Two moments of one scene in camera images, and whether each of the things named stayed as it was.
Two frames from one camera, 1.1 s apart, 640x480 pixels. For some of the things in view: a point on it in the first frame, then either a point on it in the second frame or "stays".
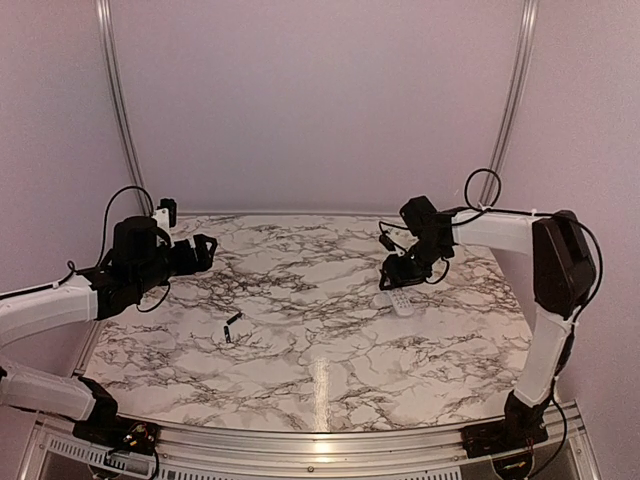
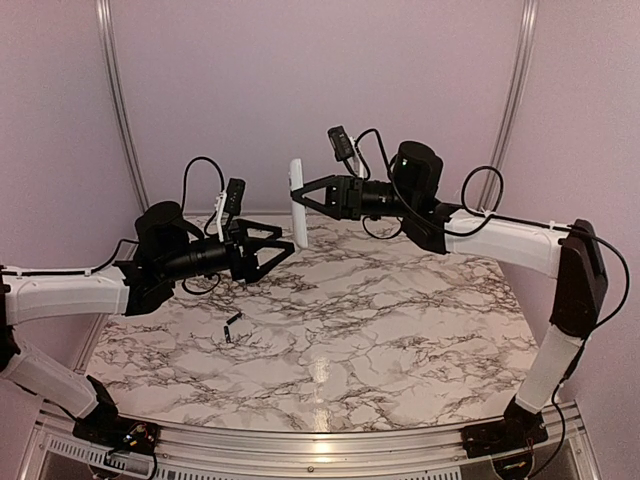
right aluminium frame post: [523, 44] stays
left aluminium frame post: [120, 90] stays
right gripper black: [398, 276] → [344, 198]
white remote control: [402, 302] → [296, 181]
